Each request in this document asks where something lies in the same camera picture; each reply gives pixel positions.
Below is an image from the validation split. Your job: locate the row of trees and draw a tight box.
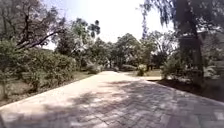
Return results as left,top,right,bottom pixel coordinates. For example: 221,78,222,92
99,31,178,72

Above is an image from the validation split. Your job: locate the large drooping tree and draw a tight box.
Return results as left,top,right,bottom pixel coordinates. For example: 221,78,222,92
139,0,224,88

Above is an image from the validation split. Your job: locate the grass ground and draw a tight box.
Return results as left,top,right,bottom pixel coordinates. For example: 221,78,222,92
0,70,96,108
128,68,165,79

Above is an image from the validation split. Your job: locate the large tree with bare branches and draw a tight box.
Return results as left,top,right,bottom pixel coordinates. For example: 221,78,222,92
0,0,68,52

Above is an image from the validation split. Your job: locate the grey-red brick paved path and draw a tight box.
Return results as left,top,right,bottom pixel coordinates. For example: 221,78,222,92
0,70,224,128

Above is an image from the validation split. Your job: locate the pale green bush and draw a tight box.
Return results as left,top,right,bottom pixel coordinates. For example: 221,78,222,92
85,61,105,75

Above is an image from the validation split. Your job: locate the low dark green hedge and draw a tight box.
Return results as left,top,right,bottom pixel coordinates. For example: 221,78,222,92
120,64,139,73

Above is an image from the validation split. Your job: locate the tall dark-trunked tree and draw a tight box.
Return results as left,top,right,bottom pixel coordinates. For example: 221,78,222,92
53,18,102,72

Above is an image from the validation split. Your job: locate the small yellow-green bush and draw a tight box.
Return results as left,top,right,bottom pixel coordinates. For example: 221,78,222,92
136,63,149,77

